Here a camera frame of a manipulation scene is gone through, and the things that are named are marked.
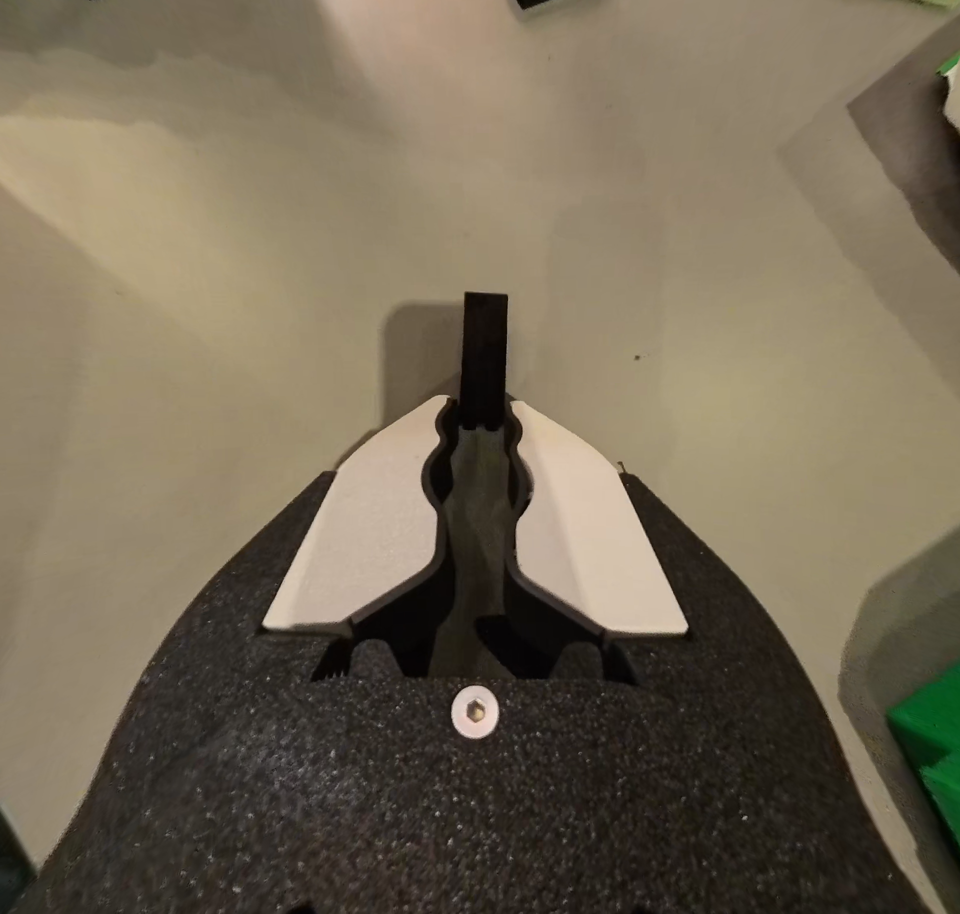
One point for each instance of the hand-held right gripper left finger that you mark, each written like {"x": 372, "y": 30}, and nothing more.
{"x": 360, "y": 539}

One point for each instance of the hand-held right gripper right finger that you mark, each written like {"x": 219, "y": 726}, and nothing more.
{"x": 600, "y": 546}

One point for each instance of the grey desk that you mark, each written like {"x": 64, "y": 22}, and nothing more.
{"x": 675, "y": 254}

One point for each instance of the green cardboard toy box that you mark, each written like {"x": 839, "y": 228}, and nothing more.
{"x": 930, "y": 741}

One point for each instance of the green white cardboard piece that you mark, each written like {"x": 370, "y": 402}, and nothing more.
{"x": 951, "y": 74}

